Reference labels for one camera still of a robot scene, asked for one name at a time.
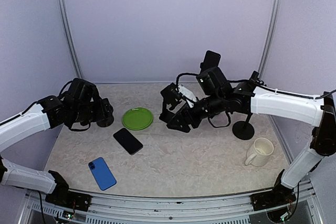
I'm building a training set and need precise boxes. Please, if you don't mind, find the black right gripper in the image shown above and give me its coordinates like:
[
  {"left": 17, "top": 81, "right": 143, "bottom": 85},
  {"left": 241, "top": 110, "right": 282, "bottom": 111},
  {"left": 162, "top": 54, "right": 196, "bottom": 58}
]
[{"left": 166, "top": 91, "right": 225, "bottom": 133}]

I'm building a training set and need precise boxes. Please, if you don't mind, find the black folding phone stand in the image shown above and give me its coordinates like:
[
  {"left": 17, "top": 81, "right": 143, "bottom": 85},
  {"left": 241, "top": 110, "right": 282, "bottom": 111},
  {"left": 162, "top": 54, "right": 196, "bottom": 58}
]
[{"left": 159, "top": 83, "right": 182, "bottom": 123}]

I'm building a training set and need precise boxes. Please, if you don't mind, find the black phone purple edge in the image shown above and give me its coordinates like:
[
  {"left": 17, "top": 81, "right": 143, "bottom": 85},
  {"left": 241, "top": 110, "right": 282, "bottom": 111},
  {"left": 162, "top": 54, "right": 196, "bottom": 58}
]
[{"left": 113, "top": 128, "right": 143, "bottom": 155}]

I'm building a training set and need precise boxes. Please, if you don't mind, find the black tall round-base stand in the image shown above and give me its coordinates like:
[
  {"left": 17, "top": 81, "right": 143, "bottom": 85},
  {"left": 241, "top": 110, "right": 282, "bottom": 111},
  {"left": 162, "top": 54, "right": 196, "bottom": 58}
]
[{"left": 232, "top": 70, "right": 266, "bottom": 141}]

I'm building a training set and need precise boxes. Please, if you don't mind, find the black phone teal case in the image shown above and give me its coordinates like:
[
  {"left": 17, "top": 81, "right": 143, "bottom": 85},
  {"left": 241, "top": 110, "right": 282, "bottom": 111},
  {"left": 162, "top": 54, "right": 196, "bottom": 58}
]
[{"left": 202, "top": 50, "right": 221, "bottom": 72}]

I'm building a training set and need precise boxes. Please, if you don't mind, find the black round-base clamp stand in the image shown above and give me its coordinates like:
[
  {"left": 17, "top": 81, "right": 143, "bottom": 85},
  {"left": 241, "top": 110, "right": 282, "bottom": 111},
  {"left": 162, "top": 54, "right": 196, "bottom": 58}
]
[{"left": 200, "top": 62, "right": 204, "bottom": 72}]

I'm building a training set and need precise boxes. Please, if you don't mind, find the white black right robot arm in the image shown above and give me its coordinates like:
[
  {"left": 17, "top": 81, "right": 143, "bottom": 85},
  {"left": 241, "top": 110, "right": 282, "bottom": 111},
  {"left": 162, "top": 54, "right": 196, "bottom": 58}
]
[{"left": 159, "top": 67, "right": 335, "bottom": 205}]

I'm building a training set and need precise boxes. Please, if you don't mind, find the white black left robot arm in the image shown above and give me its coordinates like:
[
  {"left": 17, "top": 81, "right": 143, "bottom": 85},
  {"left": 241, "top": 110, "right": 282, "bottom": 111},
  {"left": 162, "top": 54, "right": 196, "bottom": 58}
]
[{"left": 1, "top": 78, "right": 114, "bottom": 206}]

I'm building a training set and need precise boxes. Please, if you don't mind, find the blue phone face down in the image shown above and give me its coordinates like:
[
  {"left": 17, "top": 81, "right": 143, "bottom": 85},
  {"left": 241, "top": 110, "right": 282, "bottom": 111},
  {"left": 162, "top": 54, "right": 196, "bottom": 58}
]
[{"left": 88, "top": 157, "right": 117, "bottom": 191}]

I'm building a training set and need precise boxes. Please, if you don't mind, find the green plate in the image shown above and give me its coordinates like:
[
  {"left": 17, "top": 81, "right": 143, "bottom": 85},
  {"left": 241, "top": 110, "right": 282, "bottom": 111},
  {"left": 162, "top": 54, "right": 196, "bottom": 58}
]
[{"left": 122, "top": 107, "right": 153, "bottom": 131}]

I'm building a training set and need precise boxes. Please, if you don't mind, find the cream ceramic mug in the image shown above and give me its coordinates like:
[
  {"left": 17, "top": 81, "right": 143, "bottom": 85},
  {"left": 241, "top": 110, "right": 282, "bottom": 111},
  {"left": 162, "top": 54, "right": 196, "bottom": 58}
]
[{"left": 245, "top": 137, "right": 274, "bottom": 167}]

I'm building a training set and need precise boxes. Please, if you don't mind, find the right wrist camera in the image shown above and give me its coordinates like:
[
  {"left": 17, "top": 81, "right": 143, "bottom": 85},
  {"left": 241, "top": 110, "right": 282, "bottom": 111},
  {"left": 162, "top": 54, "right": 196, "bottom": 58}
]
[{"left": 170, "top": 83, "right": 198, "bottom": 108}]

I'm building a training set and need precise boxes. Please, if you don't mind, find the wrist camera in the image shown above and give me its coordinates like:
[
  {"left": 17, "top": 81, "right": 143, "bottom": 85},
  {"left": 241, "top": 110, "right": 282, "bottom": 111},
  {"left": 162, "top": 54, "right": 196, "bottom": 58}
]
[
  {"left": 170, "top": 83, "right": 198, "bottom": 108},
  {"left": 101, "top": 98, "right": 114, "bottom": 120}
]

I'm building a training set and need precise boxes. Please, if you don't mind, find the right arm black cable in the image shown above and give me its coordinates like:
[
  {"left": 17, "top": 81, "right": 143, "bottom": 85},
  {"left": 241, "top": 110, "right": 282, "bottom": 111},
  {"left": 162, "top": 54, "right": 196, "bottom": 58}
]
[{"left": 175, "top": 72, "right": 336, "bottom": 128}]

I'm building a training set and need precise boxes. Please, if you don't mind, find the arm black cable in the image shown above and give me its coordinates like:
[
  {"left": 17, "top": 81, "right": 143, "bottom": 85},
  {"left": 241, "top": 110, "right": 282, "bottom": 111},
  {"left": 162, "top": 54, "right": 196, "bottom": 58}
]
[
  {"left": 60, "top": 80, "right": 92, "bottom": 132},
  {"left": 175, "top": 72, "right": 336, "bottom": 128}
]

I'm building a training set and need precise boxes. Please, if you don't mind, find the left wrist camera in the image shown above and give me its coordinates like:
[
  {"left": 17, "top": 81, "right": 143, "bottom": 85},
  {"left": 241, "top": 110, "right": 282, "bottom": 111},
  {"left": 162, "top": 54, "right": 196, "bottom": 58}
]
[{"left": 101, "top": 98, "right": 114, "bottom": 120}]

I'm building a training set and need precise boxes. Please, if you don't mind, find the front aluminium rail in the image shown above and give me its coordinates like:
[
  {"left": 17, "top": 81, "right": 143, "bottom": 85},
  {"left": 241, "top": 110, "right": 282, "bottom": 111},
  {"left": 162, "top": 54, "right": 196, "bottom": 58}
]
[{"left": 18, "top": 179, "right": 323, "bottom": 224}]

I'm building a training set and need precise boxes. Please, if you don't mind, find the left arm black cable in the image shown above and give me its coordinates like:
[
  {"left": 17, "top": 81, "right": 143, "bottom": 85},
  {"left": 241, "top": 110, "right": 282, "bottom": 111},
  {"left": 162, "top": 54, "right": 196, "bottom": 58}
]
[{"left": 60, "top": 80, "right": 92, "bottom": 132}]

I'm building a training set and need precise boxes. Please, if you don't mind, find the right aluminium frame post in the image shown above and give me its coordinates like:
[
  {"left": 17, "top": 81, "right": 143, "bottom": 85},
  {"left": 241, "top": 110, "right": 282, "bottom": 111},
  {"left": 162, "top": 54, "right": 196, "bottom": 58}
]
[{"left": 258, "top": 0, "right": 281, "bottom": 77}]

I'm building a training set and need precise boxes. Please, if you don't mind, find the aluminium frame post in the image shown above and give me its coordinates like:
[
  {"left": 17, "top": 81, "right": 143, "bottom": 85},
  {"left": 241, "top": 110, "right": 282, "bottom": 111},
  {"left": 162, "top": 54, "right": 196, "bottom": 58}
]
[
  {"left": 57, "top": 0, "right": 83, "bottom": 78},
  {"left": 258, "top": 0, "right": 281, "bottom": 77}
]

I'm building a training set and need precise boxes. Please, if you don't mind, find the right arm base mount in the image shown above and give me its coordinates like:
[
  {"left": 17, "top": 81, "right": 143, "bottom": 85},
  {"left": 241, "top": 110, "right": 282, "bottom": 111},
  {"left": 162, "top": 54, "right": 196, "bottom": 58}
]
[{"left": 250, "top": 169, "right": 297, "bottom": 211}]

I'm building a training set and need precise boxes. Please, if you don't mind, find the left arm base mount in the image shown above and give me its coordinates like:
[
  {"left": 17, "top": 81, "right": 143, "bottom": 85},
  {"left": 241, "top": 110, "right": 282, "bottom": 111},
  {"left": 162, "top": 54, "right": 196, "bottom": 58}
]
[{"left": 45, "top": 170, "right": 91, "bottom": 212}]

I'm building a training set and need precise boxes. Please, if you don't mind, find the left aluminium frame post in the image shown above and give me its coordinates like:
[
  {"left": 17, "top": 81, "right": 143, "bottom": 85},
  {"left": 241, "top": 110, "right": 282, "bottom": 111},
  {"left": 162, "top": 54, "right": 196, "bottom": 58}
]
[{"left": 57, "top": 0, "right": 83, "bottom": 78}]

